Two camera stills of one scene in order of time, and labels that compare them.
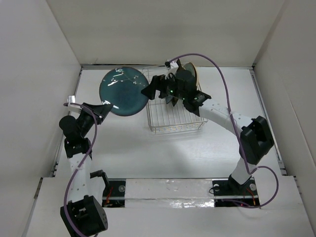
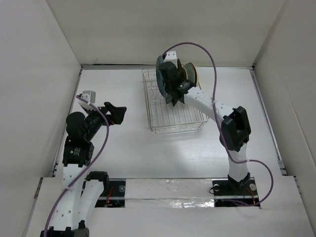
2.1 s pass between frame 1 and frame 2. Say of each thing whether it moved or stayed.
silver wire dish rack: stayed
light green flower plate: stayed
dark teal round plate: moved
